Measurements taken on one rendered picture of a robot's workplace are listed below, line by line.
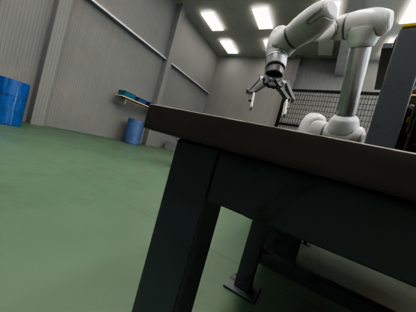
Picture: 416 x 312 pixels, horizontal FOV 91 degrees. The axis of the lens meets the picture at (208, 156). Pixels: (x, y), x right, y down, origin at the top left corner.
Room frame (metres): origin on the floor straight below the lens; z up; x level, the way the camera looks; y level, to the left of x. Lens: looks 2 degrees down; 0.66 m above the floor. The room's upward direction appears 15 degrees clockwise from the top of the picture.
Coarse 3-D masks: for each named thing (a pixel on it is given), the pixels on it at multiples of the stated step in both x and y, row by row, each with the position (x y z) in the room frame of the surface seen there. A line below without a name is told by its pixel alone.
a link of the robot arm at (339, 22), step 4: (340, 16) 1.15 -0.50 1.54; (344, 16) 1.14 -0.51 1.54; (336, 20) 1.15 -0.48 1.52; (340, 20) 1.14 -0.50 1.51; (344, 20) 1.13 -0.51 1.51; (336, 24) 1.15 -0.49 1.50; (340, 24) 1.14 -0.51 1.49; (336, 28) 1.15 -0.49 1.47; (340, 28) 1.15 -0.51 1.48; (336, 32) 1.17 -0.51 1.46; (340, 32) 1.16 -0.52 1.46; (336, 36) 1.18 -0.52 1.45; (340, 36) 1.17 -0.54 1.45; (328, 40) 1.20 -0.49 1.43; (332, 40) 1.22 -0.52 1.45; (336, 40) 1.22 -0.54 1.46
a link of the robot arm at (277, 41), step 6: (276, 30) 0.92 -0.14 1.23; (282, 30) 0.87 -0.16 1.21; (270, 36) 0.94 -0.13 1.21; (276, 36) 0.89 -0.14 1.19; (282, 36) 0.86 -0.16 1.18; (270, 42) 0.91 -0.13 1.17; (276, 42) 0.88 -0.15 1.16; (282, 42) 0.86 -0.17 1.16; (288, 42) 0.85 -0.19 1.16; (270, 48) 0.91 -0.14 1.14; (276, 48) 0.89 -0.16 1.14; (282, 48) 0.88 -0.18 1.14; (288, 48) 0.87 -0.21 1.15; (294, 48) 0.87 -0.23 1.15; (288, 54) 0.90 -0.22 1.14
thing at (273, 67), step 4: (272, 64) 0.87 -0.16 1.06; (276, 64) 0.87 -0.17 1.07; (268, 68) 0.88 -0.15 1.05; (272, 68) 0.86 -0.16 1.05; (276, 68) 0.86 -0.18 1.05; (280, 68) 0.87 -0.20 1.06; (268, 72) 0.88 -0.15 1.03; (272, 72) 0.87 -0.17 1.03; (276, 72) 0.87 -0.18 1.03; (280, 72) 0.87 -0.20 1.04; (264, 76) 0.88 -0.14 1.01; (268, 76) 0.88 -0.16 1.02; (272, 76) 0.88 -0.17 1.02; (276, 76) 0.88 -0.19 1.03; (280, 76) 0.88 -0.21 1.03; (272, 80) 0.87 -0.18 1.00; (280, 80) 0.87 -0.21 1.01; (268, 84) 0.87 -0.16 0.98; (272, 84) 0.87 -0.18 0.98; (276, 84) 0.87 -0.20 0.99; (272, 88) 0.88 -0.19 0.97; (276, 88) 0.88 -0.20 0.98
